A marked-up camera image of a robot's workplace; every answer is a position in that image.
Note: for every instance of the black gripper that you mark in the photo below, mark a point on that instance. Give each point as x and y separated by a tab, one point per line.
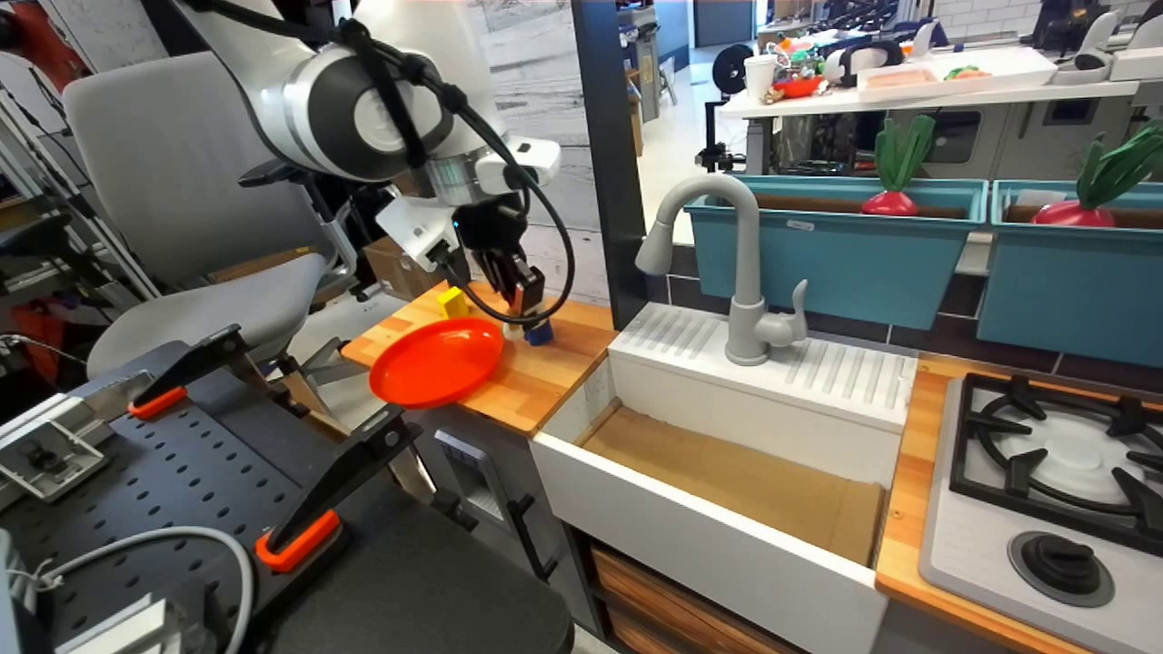
488	225

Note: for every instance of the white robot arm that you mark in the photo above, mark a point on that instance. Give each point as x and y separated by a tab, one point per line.
338	104

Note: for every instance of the blue toy block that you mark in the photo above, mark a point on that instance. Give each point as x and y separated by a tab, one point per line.
538	333

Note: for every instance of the yellow toy block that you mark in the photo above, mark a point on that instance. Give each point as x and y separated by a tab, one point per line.
453	302

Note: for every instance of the orange round plate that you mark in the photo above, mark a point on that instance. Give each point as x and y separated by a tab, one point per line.
436	362

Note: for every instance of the grey toy faucet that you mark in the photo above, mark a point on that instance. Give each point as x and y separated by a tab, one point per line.
743	265

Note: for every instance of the white toy sink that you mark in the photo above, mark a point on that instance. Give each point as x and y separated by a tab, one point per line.
727	483

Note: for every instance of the red toy radish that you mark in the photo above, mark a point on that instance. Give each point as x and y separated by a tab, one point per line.
899	169
1095	193

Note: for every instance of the grey toy stove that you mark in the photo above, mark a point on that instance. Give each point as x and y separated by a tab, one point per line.
1042	530

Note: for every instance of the cardboard box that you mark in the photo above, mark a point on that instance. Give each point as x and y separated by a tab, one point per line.
388	270

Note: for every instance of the white wood backdrop panel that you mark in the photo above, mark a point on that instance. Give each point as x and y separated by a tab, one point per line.
548	74

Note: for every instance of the teal planter box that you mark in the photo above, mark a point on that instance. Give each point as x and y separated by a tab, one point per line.
837	257
1073	283

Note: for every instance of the white paper cup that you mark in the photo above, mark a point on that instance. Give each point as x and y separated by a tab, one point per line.
760	79

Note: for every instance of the wooden drawer front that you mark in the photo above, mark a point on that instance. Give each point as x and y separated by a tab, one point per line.
666	605

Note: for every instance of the red bowl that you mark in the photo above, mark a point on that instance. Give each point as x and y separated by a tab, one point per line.
802	85

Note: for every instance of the grey office chair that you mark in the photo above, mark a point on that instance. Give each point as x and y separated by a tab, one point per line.
170	193

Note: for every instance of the black perforated board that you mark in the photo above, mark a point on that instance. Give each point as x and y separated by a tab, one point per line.
170	483

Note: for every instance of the white background table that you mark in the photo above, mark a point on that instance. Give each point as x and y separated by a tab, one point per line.
930	93

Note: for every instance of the wooden stove countertop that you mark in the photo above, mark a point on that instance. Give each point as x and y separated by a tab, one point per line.
930	510

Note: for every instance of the black burner grate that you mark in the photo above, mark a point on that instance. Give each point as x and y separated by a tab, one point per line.
1030	465

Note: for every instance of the black stove knob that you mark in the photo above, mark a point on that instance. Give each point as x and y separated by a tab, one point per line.
1061	563

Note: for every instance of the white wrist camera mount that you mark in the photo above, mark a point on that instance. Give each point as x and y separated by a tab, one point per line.
416	225

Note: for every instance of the black vertical post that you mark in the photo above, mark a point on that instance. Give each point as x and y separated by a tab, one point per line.
607	156

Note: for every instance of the silver metal bracket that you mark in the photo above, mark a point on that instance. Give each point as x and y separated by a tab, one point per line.
50	454

